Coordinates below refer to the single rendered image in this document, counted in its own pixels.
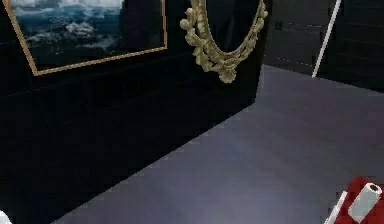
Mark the gold framed seascape painting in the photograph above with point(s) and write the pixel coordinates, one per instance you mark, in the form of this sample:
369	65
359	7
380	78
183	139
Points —
76	33

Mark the white rounded fixture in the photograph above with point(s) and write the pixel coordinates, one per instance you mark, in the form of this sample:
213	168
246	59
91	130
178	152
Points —
3	218

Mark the white paper roll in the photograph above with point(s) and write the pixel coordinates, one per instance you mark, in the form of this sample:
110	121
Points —
365	202

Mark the ornate gold oval mirror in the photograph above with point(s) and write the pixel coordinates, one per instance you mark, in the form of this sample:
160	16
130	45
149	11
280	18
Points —
213	58

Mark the white door frame strip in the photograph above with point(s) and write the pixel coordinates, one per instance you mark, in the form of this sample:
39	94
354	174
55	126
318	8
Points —
326	40

